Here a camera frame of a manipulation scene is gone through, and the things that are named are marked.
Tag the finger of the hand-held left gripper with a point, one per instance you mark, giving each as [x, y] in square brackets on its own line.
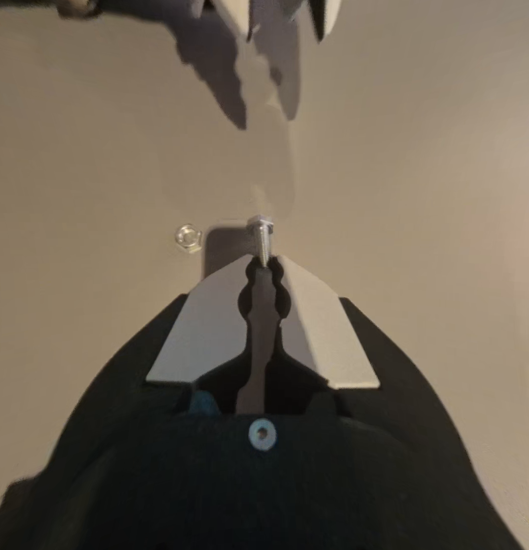
[331, 17]
[234, 17]

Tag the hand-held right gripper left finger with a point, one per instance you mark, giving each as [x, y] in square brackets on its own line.
[195, 335]

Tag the silver hex nut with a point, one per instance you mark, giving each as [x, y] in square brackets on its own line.
[189, 237]

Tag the silver hex bolt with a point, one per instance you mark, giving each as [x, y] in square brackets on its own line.
[261, 240]

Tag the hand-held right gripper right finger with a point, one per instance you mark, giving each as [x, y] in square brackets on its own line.
[329, 335]

